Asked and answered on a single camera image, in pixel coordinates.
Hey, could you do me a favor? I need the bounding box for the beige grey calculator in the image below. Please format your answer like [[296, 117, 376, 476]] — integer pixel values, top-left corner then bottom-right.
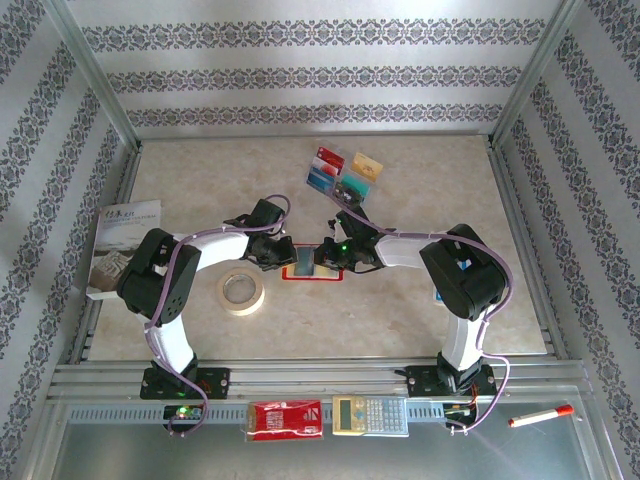
[[331, 394, 411, 438]]

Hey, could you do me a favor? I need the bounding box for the dark blue card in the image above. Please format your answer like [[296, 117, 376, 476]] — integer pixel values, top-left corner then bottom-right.
[[305, 173, 336, 196]]

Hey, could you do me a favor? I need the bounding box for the red white marker pen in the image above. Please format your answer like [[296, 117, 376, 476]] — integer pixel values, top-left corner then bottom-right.
[[507, 404, 576, 429]]

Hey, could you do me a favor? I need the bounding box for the red card holder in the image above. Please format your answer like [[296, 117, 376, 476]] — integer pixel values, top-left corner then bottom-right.
[[280, 241, 347, 283]]

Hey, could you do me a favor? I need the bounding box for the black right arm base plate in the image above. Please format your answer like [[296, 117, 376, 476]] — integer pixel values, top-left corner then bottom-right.
[[403, 364, 498, 400]]

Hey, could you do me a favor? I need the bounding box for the left controller board with LED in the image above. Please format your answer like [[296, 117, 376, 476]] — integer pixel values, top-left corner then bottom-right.
[[163, 403, 207, 427]]

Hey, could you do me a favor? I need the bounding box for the clear plastic card tray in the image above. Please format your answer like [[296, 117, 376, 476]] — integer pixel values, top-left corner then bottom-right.
[[304, 144, 378, 215]]

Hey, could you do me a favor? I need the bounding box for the right controller board with wires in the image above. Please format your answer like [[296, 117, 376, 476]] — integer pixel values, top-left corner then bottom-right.
[[443, 401, 480, 432]]

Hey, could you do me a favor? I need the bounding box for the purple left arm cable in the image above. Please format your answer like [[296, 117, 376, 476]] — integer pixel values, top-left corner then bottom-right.
[[144, 194, 292, 438]]

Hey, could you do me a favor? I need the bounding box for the grey slotted cable duct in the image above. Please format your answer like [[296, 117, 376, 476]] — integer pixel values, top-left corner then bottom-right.
[[66, 405, 454, 427]]

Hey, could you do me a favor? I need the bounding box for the white paperback book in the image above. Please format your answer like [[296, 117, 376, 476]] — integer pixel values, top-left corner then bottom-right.
[[74, 199, 164, 302]]

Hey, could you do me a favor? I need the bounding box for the aluminium rail beam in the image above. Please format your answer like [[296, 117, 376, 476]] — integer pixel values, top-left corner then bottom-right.
[[47, 359, 589, 401]]

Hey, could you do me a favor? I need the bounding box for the gold card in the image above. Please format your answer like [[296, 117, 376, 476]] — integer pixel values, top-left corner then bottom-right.
[[349, 151, 385, 183]]

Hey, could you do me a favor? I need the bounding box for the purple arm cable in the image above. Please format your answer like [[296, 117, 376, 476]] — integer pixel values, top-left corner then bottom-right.
[[144, 194, 292, 438], [327, 189, 512, 437]]

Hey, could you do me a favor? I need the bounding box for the aluminium frame post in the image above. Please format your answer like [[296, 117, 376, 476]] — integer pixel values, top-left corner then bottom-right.
[[42, 0, 145, 151], [486, 0, 590, 149]]

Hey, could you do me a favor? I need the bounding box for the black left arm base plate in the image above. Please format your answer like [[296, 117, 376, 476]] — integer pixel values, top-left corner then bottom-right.
[[139, 366, 233, 402]]

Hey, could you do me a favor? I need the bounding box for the grey patterned card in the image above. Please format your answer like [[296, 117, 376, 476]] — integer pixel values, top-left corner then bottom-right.
[[333, 180, 363, 203]]

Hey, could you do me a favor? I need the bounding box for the beige masking tape roll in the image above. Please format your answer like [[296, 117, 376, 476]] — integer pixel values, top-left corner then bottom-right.
[[216, 267, 267, 318]]

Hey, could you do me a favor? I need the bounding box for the red packet in clear bag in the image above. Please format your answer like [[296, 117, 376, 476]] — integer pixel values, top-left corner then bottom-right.
[[244, 397, 326, 444]]

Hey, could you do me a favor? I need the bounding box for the grey blue card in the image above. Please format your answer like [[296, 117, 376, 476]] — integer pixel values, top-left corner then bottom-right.
[[294, 244, 318, 278]]

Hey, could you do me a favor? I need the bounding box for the teal card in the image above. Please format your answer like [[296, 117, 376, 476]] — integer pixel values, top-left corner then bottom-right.
[[341, 172, 373, 196]]

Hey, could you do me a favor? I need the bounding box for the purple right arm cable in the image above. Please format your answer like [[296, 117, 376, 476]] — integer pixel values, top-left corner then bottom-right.
[[327, 189, 512, 437]]

